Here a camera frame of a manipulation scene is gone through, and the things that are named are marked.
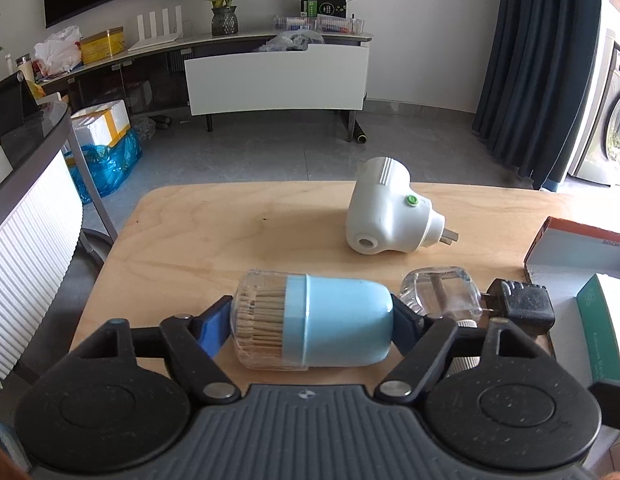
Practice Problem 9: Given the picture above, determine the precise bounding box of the yellow tin box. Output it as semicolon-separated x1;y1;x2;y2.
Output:
79;26;126;65

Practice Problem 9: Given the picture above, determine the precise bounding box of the clear plastic organizer box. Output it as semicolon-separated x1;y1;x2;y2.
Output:
315;16;366;35
273;15;319;34

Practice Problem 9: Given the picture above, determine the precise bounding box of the orange-edged cardboard box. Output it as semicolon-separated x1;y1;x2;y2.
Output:
523;217;620;466

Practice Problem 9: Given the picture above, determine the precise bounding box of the white plug-in repellent device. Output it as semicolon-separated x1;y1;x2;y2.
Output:
345;156;461;256

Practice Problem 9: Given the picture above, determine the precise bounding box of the blue plastic bag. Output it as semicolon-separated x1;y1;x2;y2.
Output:
64;129;143;205

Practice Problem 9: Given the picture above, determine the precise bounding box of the metal stand leg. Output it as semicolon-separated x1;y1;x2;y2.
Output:
69;120;119;243

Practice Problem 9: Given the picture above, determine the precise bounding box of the white green bandage box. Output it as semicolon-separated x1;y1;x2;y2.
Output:
575;274;620;384

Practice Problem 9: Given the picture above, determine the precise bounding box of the black green box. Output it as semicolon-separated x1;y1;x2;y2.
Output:
299;0;349;19

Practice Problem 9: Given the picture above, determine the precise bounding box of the white router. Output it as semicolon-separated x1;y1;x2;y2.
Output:
128;5;185;52

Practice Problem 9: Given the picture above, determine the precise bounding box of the crumpled clear plastic bag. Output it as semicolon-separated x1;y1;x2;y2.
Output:
259;30;325;53

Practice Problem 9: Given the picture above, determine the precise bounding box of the clear glass bottle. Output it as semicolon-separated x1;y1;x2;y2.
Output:
399;265;484;376

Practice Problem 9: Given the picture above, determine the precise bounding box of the white plastic bag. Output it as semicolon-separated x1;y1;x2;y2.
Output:
33;26;84;78

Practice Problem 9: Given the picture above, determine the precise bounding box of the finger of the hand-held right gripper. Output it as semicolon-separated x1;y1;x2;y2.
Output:
589;381;620;432

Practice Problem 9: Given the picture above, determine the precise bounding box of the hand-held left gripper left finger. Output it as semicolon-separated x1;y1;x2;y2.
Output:
76;296;242;407

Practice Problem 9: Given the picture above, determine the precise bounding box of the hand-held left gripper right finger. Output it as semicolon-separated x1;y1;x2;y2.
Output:
374;297;538;405

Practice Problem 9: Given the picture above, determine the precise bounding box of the dark glass vase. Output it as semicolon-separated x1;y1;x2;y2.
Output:
211;6;240;37

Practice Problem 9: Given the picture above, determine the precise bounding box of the white curved tv cabinet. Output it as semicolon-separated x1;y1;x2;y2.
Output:
35;29;375;144

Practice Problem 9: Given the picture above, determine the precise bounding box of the blue toothpick holder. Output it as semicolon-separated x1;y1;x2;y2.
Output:
229;269;395;372

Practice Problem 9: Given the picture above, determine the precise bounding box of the silver washing machine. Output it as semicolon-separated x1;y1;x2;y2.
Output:
567;42;620;187

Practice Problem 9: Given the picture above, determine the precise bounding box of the white ribbed counter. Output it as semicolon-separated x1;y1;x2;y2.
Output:
0;101;86;402

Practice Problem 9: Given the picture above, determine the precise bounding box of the black power adapter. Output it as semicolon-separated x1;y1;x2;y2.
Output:
478;278;556;337

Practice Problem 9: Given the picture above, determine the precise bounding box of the white foam box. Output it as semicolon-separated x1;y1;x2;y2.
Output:
69;99;131;149

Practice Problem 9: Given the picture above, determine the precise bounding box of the dark blue curtain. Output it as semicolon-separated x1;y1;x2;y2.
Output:
472;0;606;191

